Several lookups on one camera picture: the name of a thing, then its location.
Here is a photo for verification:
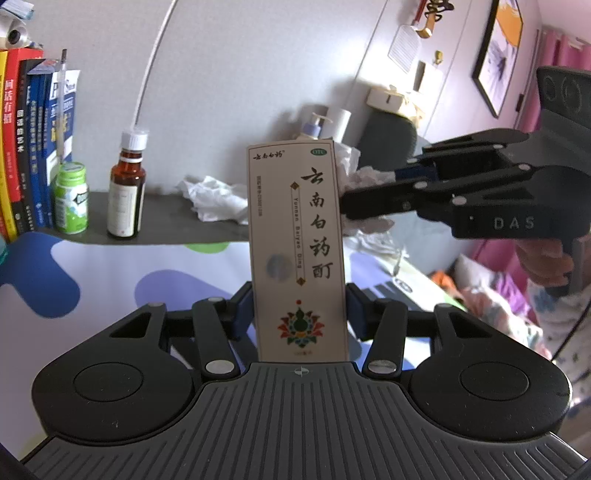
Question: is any framed picture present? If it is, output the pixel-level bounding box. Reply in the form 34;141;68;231
472;0;524;118

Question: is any crumpled white tissue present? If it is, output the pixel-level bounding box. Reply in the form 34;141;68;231
177;176;249;225

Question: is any blue PETS book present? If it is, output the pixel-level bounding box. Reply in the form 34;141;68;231
42;69;80;228

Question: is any green gum bottle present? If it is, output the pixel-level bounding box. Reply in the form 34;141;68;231
53;162;89;235

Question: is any printed desk mat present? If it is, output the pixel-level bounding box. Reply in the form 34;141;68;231
0;230;468;458

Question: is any right hand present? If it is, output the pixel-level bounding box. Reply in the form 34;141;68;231
515;239;574;287

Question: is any tall white tube bottle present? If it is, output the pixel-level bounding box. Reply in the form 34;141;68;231
325;107;352;143

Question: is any cream lotion pump bottle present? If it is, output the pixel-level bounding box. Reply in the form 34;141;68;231
294;112;334;141

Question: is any brown medicine bottle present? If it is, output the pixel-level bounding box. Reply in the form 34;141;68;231
106;128;150;239

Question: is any row of blue books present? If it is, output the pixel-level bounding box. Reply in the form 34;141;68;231
26;74;49;228

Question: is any red medicine box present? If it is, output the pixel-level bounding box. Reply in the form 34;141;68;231
247;140;349;363

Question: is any dark grey cushion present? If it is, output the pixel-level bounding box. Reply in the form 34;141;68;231
356;110;430;172

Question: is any tissue box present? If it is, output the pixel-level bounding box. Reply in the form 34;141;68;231
366;86;423;124

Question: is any yellow book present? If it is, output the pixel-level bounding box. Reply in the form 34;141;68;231
1;50;20;243

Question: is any red book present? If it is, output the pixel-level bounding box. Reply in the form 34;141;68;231
5;48;43;200

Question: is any pink curtain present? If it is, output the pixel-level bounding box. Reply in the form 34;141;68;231
517;27;590;133

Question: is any wipe tissue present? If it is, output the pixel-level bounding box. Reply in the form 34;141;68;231
334;142;396;236

